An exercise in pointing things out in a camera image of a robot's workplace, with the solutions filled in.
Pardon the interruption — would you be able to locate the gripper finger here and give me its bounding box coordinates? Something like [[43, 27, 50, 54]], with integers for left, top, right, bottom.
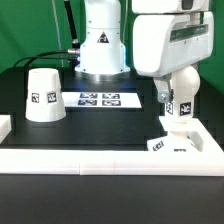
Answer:
[[154, 74, 173, 104]]

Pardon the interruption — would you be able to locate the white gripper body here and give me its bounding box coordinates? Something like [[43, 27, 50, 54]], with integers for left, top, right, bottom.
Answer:
[[133, 12, 214, 77]]

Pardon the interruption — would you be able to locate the white lamp bulb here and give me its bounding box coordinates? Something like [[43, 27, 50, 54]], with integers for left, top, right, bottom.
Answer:
[[165, 66, 200, 122]]

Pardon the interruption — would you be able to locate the white lamp base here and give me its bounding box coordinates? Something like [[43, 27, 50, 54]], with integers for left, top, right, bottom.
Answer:
[[147, 131, 197, 152]]

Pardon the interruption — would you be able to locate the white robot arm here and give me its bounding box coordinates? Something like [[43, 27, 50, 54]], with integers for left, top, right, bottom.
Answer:
[[76, 0, 214, 103]]

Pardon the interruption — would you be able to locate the white lamp shade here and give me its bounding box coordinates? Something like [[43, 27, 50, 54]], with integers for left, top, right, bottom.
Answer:
[[25, 68, 66, 122]]

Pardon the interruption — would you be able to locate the white L-shaped fence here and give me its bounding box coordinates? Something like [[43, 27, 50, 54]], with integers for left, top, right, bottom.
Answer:
[[0, 117, 224, 176]]

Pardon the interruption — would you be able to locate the white marker sheet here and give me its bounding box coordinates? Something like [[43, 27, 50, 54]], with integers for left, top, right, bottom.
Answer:
[[62, 92, 141, 108]]

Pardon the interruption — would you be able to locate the white block at left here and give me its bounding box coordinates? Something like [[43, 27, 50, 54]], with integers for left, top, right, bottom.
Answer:
[[0, 115, 11, 144]]

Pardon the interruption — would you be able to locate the black cable conduit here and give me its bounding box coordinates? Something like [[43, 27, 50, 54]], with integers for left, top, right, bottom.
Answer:
[[63, 0, 81, 50]]

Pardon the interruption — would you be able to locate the black cable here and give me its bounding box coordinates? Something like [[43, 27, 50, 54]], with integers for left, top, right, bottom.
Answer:
[[13, 49, 81, 68]]

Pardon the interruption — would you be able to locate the grey thin cable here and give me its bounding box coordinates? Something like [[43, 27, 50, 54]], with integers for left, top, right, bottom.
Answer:
[[51, 0, 65, 69]]

